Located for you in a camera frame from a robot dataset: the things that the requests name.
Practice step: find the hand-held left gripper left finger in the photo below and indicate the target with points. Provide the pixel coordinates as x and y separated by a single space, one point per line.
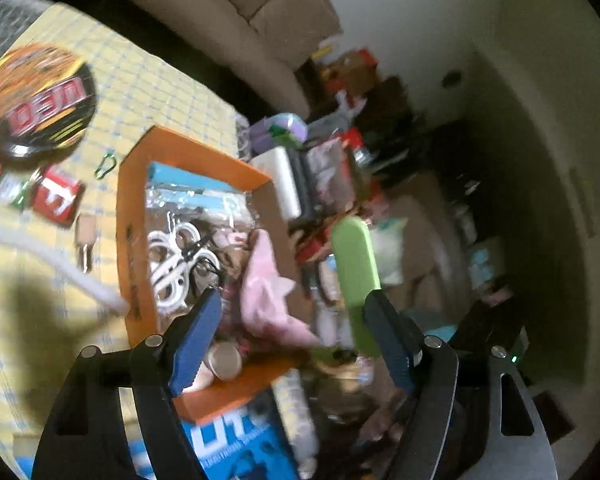
195 340

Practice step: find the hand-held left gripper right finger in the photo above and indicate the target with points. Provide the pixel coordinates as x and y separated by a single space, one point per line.
390 340

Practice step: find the pink plush toy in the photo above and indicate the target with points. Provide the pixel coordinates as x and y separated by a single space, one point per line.
270 295

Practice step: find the clear plastic bag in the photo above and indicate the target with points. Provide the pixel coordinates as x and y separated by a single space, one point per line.
205 210

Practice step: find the orange cardboard box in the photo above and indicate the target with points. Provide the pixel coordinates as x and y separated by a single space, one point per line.
135 220

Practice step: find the small round cup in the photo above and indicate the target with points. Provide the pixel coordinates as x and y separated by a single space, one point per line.
224 361

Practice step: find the blue sportswear box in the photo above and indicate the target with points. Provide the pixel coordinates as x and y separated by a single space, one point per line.
230 440

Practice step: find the white roll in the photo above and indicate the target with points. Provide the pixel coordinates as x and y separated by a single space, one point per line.
280 185

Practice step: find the green carabiner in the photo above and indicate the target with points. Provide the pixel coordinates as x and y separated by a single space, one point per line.
107 164

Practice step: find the purple and green toy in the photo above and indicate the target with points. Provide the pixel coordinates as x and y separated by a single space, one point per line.
280 130

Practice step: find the green candy wrapper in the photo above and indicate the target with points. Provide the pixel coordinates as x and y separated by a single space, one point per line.
20 191

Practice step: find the pile of colourful packets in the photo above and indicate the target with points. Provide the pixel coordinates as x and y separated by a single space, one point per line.
350 110

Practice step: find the yellow checked tablecloth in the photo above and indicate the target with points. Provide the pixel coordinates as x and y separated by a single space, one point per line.
130 90

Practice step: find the round instant noodle bowl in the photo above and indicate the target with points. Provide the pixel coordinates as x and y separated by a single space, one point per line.
35 95

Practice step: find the brown fabric sofa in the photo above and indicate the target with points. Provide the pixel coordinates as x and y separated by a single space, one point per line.
260 15

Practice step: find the grey giraffe-pattern blanket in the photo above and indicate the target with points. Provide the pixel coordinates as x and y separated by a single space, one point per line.
2 25

